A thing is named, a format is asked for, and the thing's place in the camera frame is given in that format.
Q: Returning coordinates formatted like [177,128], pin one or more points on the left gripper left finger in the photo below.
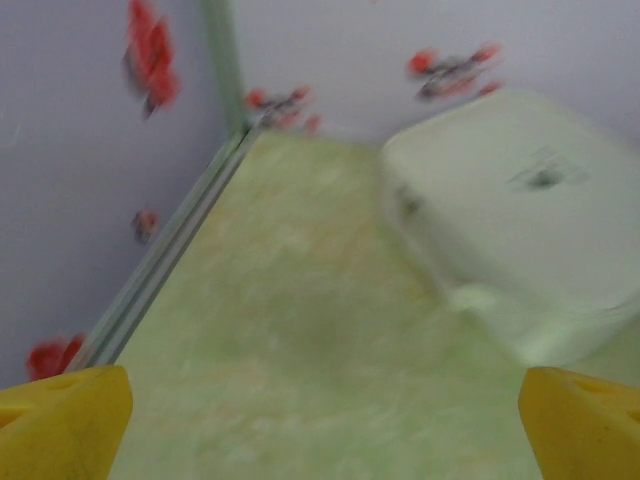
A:
[60,430]

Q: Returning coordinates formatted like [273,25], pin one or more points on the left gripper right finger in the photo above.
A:
[585,435]

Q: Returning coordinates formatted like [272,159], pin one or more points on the white square plastic box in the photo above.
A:
[510,210]

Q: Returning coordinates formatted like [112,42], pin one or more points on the pale green marbled table mat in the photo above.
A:
[300,325]

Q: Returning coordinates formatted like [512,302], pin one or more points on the aluminium side rail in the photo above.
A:
[165,250]

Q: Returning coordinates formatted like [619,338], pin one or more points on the aluminium corner post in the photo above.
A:
[222,60]

